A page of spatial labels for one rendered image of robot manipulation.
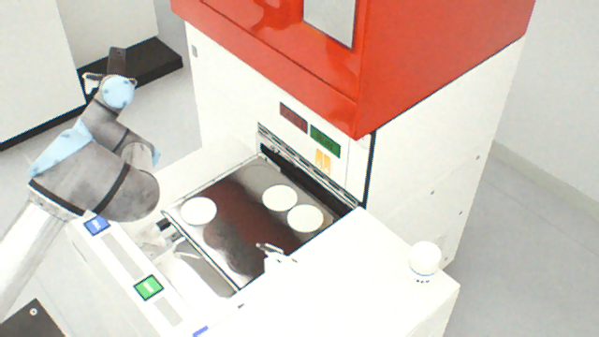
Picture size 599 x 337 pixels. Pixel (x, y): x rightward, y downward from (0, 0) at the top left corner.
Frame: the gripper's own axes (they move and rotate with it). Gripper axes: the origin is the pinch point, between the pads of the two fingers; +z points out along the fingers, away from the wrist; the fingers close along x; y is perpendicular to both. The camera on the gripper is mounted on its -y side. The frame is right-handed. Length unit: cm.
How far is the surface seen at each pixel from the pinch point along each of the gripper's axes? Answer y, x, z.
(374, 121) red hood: 0, 57, -61
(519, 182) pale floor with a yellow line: 26, 210, 47
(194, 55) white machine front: -10.4, 27.0, 12.6
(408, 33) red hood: -21, 57, -70
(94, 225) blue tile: 38.3, -2.0, -26.4
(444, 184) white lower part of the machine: 19, 108, -24
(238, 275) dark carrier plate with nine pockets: 44, 33, -46
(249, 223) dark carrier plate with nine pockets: 34, 39, -33
